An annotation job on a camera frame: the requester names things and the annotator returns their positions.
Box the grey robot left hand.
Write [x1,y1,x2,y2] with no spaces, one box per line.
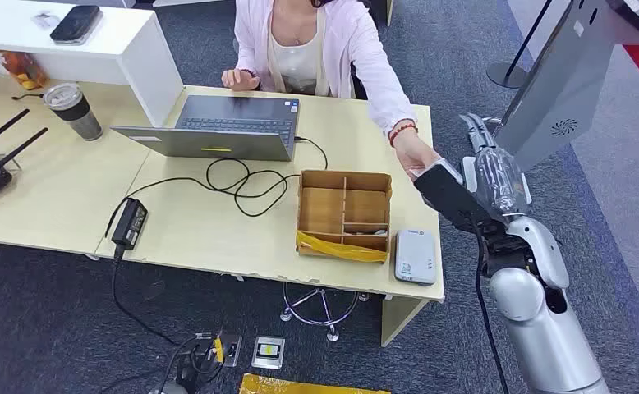
[177,347,212,394]

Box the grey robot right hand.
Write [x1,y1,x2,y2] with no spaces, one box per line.
[459,112,530,218]

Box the person's right hand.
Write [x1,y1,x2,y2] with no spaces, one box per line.
[221,67,260,93]

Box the person's left hand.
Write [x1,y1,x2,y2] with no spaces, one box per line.
[393,127,441,181]

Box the white card reader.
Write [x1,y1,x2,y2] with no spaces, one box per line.
[394,229,438,286]

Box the person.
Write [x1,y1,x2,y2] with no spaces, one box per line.
[220,0,443,181]

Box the steel floor socket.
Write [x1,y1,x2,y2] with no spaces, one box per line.
[216,332,243,368]

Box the grey laptop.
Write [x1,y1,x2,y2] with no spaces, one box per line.
[109,94,301,163]

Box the steel floor box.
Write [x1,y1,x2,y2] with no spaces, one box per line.
[251,336,287,371]

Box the black office chair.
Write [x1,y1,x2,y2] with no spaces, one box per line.
[350,62,370,101]

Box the yellow tape sheet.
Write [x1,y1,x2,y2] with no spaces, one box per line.
[238,373,391,394]

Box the wooden divided box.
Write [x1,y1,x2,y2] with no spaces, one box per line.
[296,169,394,265]

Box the silver kiosk stand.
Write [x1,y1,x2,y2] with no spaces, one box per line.
[461,0,639,207]

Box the white desk shelf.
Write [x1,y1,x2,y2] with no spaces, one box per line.
[0,0,185,129]

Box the chrome stool base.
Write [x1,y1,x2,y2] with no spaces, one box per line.
[279,282,370,344]

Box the black power adapter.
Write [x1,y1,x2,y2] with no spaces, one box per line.
[111,198,149,251]

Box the steel tumbler with lid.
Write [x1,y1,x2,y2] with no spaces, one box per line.
[43,82,104,143]

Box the black phone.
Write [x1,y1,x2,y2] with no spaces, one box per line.
[49,5,104,46]

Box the clear plastic wrapper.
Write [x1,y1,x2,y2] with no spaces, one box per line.
[30,11,62,31]

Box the orange snack bag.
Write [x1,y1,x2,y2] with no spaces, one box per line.
[0,51,48,91]

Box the red bracelet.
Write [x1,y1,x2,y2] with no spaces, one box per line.
[387,121,420,148]

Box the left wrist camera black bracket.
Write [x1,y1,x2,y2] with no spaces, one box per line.
[191,332,217,355]

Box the wrist camera black bracket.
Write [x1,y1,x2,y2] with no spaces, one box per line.
[412,158,496,236]
[191,332,217,355]

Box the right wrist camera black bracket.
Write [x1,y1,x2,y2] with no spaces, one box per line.
[412,158,496,236]

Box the black laptop power cable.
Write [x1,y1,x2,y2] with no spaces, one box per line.
[104,135,330,241]

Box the black stanchion post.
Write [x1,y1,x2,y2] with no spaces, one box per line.
[485,0,554,89]

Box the black mains cable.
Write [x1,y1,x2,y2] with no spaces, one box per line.
[111,247,180,347]

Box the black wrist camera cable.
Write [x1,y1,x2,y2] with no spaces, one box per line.
[469,214,511,394]

